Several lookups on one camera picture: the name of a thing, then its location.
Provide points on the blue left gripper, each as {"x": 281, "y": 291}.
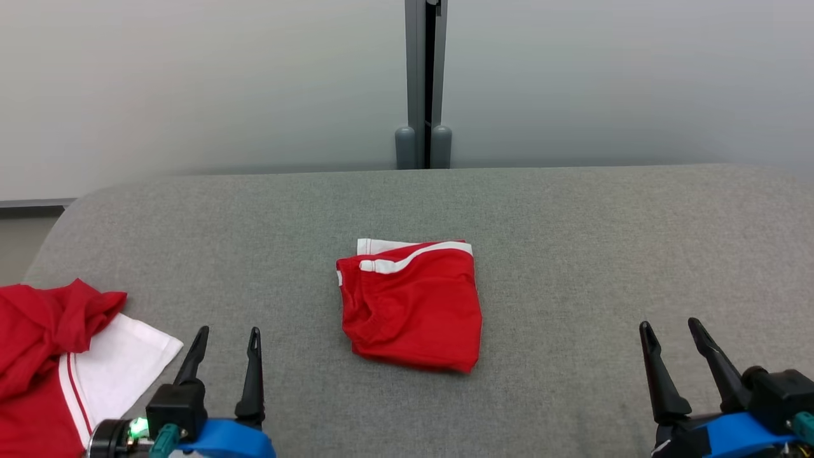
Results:
{"x": 229, "y": 439}

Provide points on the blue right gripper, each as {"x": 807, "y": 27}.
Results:
{"x": 731, "y": 439}

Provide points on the red jersey number 23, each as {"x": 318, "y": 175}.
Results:
{"x": 38, "y": 356}

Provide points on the red shorts with white trim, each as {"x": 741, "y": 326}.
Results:
{"x": 413, "y": 312}

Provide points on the grey cylindrical door stop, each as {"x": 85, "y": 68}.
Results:
{"x": 441, "y": 149}
{"x": 405, "y": 149}

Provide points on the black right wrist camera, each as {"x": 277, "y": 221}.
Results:
{"x": 779, "y": 394}

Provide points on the grey vertical door frame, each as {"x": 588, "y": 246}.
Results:
{"x": 416, "y": 63}

